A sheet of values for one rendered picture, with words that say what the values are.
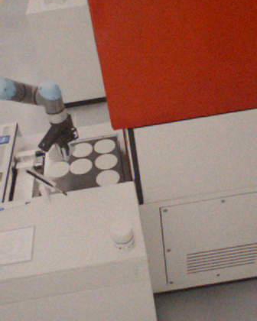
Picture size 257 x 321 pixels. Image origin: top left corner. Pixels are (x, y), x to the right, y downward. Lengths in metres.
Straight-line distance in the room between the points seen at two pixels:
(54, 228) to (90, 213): 0.14
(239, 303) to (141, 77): 1.47
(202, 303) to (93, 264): 1.09
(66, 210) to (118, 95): 0.49
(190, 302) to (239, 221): 0.65
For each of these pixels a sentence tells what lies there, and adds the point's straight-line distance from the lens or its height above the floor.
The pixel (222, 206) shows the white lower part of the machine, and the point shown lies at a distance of 1.72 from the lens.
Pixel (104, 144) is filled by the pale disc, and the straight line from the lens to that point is 1.79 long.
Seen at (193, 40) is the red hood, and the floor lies 1.51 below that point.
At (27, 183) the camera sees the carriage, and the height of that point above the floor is 0.88.
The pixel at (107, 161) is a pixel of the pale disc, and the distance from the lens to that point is 1.70.
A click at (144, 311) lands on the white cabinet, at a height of 0.60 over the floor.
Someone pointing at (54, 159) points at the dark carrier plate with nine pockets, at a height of 0.90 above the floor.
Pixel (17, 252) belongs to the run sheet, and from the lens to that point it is 1.39.
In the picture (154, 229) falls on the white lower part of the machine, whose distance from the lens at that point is 1.75.
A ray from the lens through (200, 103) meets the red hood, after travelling 1.32.
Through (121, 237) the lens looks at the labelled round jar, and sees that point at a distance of 1.22.
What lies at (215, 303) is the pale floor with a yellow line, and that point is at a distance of 2.28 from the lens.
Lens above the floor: 2.03
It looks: 41 degrees down
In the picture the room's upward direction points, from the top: 9 degrees counter-clockwise
